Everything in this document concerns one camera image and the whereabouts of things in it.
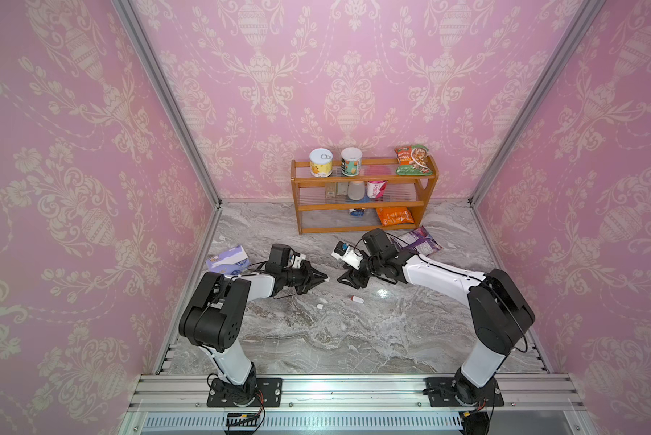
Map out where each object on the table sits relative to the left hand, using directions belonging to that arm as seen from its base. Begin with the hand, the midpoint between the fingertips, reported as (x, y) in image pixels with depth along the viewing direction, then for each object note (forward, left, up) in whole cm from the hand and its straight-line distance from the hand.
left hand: (327, 277), depth 89 cm
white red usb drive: (-4, -10, -7) cm, 13 cm away
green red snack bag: (+28, -27, +27) cm, 47 cm away
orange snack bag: (+30, -25, -2) cm, 39 cm away
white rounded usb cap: (-7, +2, -7) cm, 10 cm away
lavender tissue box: (+7, +33, -1) cm, 33 cm away
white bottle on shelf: (+29, -10, +12) cm, 33 cm away
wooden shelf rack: (+29, +2, +6) cm, 29 cm away
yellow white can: (+26, +2, +27) cm, 38 cm away
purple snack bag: (+19, -35, -4) cm, 40 cm away
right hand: (+1, -6, +3) cm, 6 cm away
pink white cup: (+28, -17, +14) cm, 36 cm away
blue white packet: (+32, -12, -2) cm, 34 cm away
